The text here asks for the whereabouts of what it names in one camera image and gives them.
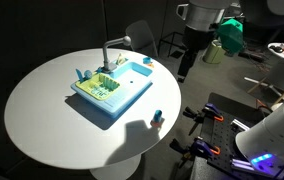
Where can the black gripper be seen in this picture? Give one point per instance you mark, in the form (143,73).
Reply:
(194,41)

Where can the tall blue cup orange base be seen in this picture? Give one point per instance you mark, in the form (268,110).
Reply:
(157,120)

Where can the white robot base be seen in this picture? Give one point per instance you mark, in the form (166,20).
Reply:
(275,130)

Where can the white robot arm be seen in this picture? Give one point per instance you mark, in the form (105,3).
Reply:
(202,19)

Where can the green bin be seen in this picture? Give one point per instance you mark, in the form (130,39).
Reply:
(214,53)

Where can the orange saucer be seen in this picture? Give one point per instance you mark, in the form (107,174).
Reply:
(150,65)

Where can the grey chair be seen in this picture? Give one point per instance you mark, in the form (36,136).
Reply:
(142,40)

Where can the blue clamp upper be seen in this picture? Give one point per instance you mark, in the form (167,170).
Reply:
(208,111)

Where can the blue clamp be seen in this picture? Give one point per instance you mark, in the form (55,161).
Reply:
(208,111)
(199,148)

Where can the blue toy sink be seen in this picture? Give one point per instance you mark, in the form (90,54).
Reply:
(134,79)

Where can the black perforated board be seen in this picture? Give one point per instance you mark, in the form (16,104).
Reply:
(235,140)

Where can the cream soap bottle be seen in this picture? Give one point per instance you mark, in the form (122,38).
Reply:
(120,60)

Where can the grey toy faucet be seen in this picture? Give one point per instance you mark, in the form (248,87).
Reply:
(107,52)

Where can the blue clamp lower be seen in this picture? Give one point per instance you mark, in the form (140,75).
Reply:
(199,148)

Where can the yellow-green dish rack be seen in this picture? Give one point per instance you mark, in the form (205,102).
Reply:
(100,86)

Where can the blue toy utensil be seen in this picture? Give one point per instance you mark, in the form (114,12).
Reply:
(83,76)

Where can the white round table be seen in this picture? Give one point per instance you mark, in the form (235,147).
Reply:
(51,124)

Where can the blue cup with handle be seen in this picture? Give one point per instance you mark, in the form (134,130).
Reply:
(147,60)

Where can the green wrist camera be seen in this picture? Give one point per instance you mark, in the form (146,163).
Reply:
(230,33)

